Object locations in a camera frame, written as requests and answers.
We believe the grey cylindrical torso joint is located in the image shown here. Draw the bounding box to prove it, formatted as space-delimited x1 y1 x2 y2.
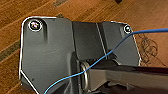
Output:
79 60 101 93

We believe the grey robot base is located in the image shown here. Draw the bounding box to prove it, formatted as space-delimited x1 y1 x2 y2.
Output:
17 15 142 94

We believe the thin blue cable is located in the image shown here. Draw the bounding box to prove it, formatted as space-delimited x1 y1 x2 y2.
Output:
42 27 168 94

